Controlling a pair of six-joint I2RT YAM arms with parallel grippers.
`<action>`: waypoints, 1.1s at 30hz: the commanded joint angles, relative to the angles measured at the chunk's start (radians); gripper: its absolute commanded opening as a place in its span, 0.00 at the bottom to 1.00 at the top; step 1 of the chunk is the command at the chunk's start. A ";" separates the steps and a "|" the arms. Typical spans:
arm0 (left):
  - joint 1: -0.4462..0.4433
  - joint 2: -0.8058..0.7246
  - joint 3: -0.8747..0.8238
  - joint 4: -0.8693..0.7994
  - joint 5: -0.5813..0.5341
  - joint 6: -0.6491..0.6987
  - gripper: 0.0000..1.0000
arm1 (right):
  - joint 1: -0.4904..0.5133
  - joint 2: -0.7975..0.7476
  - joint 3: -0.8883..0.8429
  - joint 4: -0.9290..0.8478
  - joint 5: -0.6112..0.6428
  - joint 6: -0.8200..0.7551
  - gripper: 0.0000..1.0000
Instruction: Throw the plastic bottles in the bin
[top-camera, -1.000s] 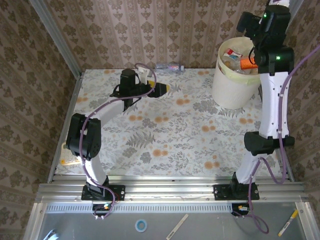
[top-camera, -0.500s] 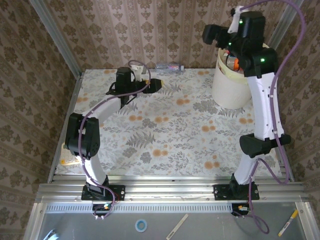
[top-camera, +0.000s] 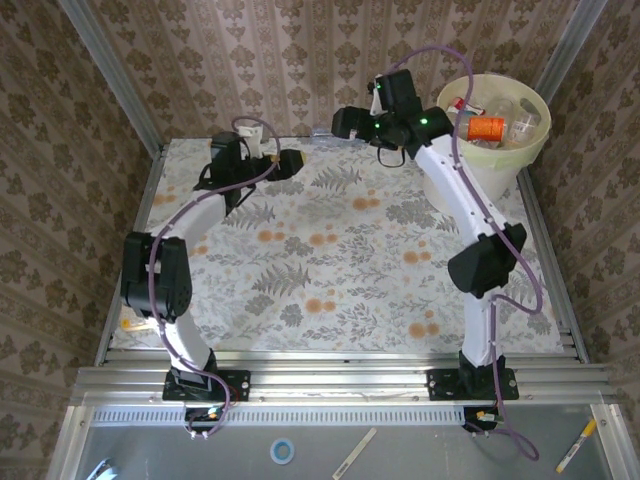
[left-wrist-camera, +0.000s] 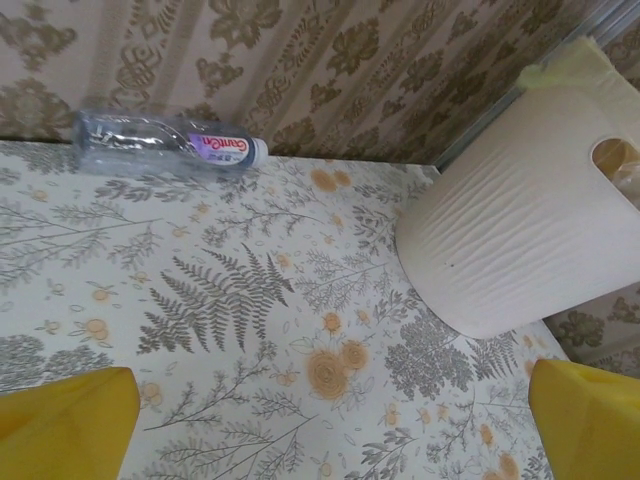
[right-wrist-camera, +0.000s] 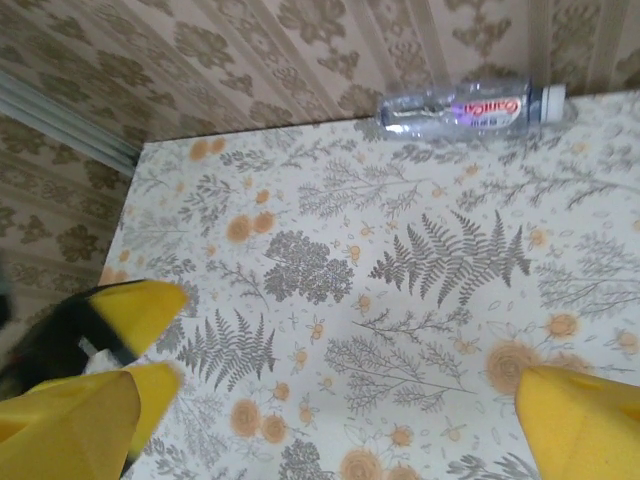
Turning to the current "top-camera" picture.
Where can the clear bottle purple label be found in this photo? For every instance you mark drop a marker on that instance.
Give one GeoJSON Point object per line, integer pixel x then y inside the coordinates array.
{"type": "Point", "coordinates": [321, 134]}

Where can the floral tablecloth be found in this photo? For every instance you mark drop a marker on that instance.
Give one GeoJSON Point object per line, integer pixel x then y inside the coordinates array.
{"type": "Point", "coordinates": [350, 300]}

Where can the blue tape roll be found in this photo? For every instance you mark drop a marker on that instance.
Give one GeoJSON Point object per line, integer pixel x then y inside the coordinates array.
{"type": "Point", "coordinates": [273, 451]}

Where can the yellow marker pen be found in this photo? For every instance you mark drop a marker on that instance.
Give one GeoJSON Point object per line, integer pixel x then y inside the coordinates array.
{"type": "Point", "coordinates": [576, 446]}

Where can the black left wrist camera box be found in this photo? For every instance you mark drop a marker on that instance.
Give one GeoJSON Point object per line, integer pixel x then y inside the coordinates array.
{"type": "Point", "coordinates": [225, 150]}

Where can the silver metal clip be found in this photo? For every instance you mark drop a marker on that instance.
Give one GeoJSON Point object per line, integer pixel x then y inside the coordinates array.
{"type": "Point", "coordinates": [102, 470]}

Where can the aluminium frame post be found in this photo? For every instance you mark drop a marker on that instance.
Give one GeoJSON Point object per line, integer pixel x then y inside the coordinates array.
{"type": "Point", "coordinates": [115, 80]}
{"type": "Point", "coordinates": [570, 45]}

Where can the pale yellow bin liner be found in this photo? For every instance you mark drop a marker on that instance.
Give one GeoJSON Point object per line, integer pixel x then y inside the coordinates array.
{"type": "Point", "coordinates": [505, 159]}

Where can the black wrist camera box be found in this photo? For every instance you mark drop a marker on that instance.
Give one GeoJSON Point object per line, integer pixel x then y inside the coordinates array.
{"type": "Point", "coordinates": [397, 90]}
{"type": "Point", "coordinates": [225, 150]}

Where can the long aluminium base rail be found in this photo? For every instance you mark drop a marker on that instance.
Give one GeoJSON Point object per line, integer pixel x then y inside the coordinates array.
{"type": "Point", "coordinates": [350, 380]}

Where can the bottle with orange label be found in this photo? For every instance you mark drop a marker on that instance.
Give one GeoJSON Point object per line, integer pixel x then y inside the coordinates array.
{"type": "Point", "coordinates": [487, 129]}

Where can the aluminium side rail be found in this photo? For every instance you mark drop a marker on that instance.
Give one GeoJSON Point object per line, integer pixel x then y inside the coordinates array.
{"type": "Point", "coordinates": [147, 200]}
{"type": "Point", "coordinates": [558, 280]}

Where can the white plastic bin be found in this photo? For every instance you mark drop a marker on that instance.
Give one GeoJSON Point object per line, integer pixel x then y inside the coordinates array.
{"type": "Point", "coordinates": [505, 185]}

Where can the beige calculator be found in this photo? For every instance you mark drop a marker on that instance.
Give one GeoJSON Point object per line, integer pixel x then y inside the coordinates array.
{"type": "Point", "coordinates": [134, 327]}

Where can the clear unlabeled plastic bottle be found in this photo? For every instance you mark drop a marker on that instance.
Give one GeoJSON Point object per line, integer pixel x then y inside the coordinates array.
{"type": "Point", "coordinates": [499, 107]}

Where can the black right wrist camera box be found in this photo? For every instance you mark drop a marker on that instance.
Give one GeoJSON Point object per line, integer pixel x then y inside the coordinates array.
{"type": "Point", "coordinates": [397, 90]}

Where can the wooden stick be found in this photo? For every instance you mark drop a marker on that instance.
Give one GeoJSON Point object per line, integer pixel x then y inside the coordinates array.
{"type": "Point", "coordinates": [356, 451]}

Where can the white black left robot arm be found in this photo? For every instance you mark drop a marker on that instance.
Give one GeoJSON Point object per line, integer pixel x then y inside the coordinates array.
{"type": "Point", "coordinates": [200, 215]}

